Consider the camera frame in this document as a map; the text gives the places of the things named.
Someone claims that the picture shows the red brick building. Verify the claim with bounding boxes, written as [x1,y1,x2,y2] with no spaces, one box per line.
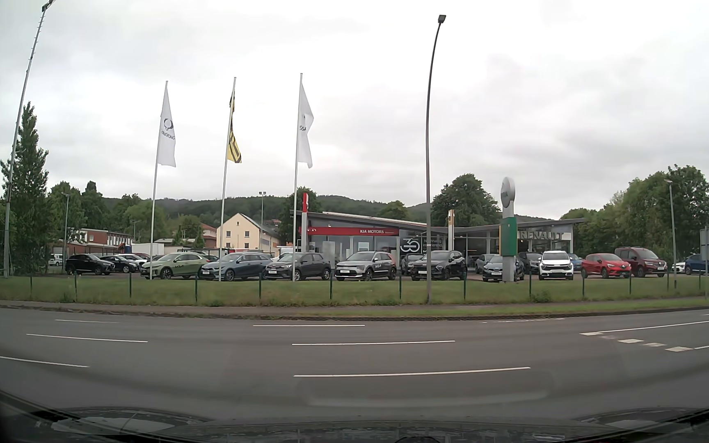
[53,228,135,258]

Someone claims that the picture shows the road sign seen from behind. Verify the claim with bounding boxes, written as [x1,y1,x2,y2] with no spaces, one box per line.
[700,227,709,300]

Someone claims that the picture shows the car's own bonnet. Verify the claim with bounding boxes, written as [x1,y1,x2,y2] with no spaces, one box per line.
[0,388,709,443]

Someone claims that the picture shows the yellow black flag on pole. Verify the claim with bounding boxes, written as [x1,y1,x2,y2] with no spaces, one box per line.
[218,77,242,282]

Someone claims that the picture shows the group of trees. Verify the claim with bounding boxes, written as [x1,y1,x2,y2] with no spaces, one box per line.
[559,164,709,259]

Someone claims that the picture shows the large dark green tree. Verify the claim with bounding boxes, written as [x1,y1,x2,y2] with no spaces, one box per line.
[430,174,502,227]

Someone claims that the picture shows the green grey sign pylon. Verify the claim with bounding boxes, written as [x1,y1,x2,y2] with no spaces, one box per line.
[500,177,518,283]

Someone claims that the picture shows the row of parked cars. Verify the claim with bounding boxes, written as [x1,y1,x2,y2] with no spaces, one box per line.
[48,247,709,283]

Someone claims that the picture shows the row of trees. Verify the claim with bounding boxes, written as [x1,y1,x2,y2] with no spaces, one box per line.
[0,23,208,274]

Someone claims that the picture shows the green wire fence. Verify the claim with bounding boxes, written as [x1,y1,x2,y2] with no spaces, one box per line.
[0,268,709,305]

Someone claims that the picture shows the white flag on pole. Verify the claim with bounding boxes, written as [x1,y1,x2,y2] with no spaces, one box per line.
[292,73,315,282]
[148,80,177,281]

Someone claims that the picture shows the slim lamp post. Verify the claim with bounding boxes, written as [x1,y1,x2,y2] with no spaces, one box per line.
[61,192,71,274]
[665,179,678,290]

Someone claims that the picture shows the wooded hill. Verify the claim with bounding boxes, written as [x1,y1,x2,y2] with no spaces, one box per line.
[101,194,552,228]

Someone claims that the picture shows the cream gabled house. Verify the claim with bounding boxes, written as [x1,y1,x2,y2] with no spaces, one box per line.
[216,213,281,254]

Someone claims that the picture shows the tall curved lamp post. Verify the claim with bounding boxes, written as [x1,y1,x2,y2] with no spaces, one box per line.
[2,0,56,278]
[424,15,447,305]

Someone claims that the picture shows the road markings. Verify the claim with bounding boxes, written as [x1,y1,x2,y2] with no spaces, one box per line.
[0,309,709,378]

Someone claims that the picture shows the grey pavement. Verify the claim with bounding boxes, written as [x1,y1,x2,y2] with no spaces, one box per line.
[0,293,709,320]

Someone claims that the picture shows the grey asphalt road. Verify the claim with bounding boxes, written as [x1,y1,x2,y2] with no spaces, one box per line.
[0,303,709,425]

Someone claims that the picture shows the grey car dealership building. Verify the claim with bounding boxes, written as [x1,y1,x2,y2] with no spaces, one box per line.
[296,211,586,267]

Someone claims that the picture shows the grass verge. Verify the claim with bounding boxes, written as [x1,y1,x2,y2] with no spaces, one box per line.
[0,273,709,308]

